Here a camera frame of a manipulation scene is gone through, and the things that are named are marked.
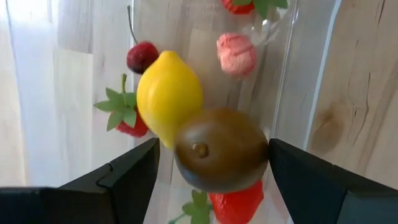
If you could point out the dark red long-stemmed cherry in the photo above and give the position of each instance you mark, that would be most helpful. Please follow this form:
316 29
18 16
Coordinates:
141 57

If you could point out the smooth orange-red strawberry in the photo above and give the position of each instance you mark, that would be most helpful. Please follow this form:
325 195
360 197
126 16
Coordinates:
237 205

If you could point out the pink wrinkled raspberry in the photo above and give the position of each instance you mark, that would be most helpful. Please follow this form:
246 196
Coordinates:
236 54

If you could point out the small red star-leaved strawberry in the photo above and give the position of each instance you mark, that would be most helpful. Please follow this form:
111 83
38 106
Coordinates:
133 128

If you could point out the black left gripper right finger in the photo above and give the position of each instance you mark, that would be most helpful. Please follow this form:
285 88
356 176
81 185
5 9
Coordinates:
304 186

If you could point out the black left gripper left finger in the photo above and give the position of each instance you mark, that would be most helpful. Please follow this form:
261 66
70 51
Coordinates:
136 177

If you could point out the dark red bushy-leaved strawberry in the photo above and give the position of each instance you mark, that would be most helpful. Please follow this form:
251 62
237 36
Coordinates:
237 7

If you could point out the clear plastic tupperware container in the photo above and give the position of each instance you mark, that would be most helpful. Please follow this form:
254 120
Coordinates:
295 62

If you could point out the large yellow lemon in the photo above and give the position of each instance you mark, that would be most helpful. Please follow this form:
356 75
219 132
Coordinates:
168 96

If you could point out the brown kiwi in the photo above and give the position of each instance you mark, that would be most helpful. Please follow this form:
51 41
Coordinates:
220 149

